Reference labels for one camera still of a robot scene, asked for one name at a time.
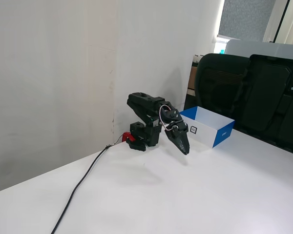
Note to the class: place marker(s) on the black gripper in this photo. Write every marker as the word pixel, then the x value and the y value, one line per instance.
pixel 178 136

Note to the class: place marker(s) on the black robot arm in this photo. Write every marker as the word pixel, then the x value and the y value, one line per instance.
pixel 141 102

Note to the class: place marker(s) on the blue and white cardboard box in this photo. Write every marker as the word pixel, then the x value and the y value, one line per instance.
pixel 207 134

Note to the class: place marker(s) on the brown cardboard box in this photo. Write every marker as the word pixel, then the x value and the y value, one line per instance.
pixel 192 80

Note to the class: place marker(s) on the red clamp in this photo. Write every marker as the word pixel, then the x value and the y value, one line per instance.
pixel 126 136

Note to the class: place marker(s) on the black office chair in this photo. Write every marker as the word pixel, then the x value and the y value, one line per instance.
pixel 217 83

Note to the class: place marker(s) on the black plastic tray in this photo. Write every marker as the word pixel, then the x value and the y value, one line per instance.
pixel 266 97

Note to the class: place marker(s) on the white partition panel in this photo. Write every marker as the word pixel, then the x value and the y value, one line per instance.
pixel 258 48

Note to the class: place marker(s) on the gray window blind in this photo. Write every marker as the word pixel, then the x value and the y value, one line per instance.
pixel 244 17

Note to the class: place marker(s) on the black window frame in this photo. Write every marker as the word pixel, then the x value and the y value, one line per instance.
pixel 282 19

